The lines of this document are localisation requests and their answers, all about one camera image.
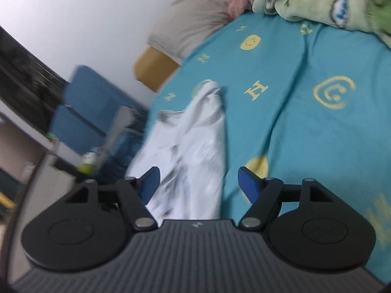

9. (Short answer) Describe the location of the yellow green plush toy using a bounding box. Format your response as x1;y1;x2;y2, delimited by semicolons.
77;147;99;176

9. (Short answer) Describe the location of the dark window grille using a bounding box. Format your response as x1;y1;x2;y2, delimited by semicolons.
0;29;67;134

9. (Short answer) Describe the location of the grey pillow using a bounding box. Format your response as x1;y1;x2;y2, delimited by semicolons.
147;0;233;63

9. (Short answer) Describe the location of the green cartoon fleece blanket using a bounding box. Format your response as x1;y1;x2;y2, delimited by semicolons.
252;0;390;46

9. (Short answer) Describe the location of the white garment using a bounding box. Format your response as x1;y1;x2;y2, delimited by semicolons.
125;81;226;224

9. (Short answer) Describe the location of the grey cloth on chair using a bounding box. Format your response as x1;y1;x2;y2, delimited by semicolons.
96;105;136;171

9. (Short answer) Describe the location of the teal smiley bed sheet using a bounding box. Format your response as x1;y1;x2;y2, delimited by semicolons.
147;13;390;283

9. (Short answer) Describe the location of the white desk with dark top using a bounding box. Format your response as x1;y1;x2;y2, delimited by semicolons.
1;102;75;284

